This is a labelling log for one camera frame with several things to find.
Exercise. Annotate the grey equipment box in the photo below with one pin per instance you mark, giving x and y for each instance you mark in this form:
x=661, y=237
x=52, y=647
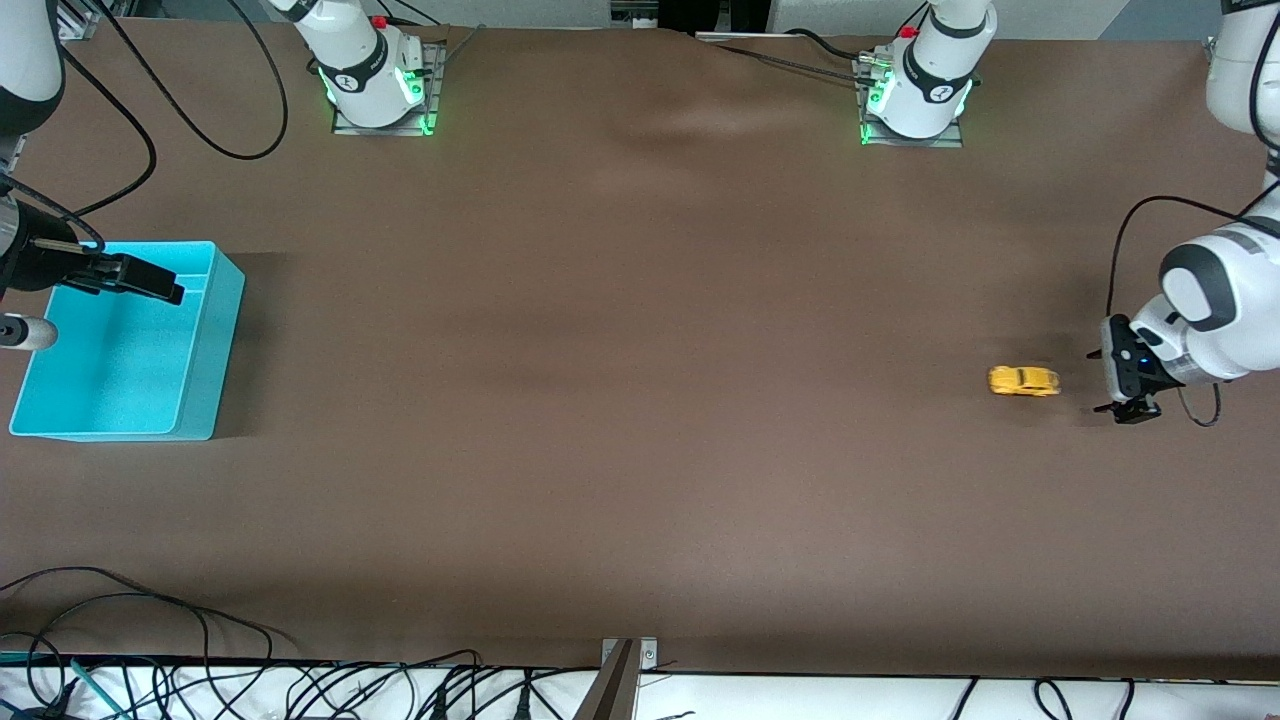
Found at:
x=632, y=10

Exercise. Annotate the aluminium profile post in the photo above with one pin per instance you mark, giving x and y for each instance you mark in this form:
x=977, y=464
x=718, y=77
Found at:
x=80, y=20

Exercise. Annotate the yellow beetle toy car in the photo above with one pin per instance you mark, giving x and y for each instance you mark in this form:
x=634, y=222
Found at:
x=1022, y=381

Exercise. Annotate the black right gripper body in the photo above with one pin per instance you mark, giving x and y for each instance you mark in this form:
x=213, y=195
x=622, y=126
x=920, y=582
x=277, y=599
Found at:
x=38, y=266

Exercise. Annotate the turquoise plastic bin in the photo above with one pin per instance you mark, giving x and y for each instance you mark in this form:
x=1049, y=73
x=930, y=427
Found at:
x=120, y=380

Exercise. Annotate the grey metal table bracket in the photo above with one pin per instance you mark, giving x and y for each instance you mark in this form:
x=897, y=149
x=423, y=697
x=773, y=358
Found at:
x=620, y=690

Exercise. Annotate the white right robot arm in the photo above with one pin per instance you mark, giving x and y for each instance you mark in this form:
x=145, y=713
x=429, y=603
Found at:
x=360, y=70

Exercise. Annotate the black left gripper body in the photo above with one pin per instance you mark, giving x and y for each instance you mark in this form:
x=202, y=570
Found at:
x=1137, y=409

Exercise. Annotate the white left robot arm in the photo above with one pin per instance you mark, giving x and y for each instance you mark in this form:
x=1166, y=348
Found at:
x=1240, y=300

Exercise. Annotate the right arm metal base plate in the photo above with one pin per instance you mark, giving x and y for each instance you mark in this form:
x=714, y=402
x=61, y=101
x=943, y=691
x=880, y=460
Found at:
x=380, y=130

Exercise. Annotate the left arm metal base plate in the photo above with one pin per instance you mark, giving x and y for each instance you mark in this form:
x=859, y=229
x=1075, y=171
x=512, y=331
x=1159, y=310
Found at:
x=915, y=142

